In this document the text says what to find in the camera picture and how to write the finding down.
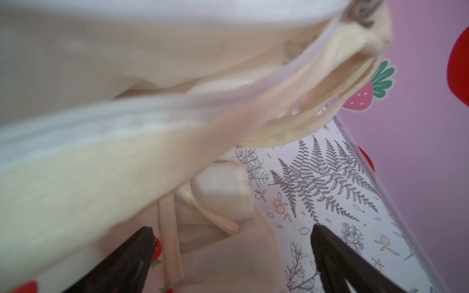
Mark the fern print table mat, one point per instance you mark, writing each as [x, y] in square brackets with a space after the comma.
[320, 180]

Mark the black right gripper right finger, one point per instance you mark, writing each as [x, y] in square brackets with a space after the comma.
[341, 268]

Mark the cream bear print pillow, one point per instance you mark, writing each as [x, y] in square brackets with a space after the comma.
[118, 115]

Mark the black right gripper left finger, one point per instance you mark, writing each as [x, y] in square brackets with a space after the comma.
[124, 270]

